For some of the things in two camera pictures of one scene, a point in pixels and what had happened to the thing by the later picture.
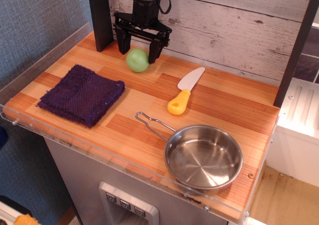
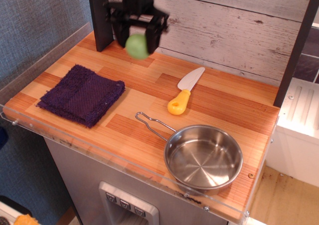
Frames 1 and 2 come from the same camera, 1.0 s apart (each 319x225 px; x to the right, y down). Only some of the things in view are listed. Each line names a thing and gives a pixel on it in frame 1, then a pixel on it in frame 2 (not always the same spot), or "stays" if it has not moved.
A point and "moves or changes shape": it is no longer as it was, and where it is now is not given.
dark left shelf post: x=99 y=2 stays
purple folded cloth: x=81 y=96 stays
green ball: x=137 y=60 moves or changes shape
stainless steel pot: x=199 y=159 stays
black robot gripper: x=143 y=22 to x=137 y=8
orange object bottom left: x=26 y=219 stays
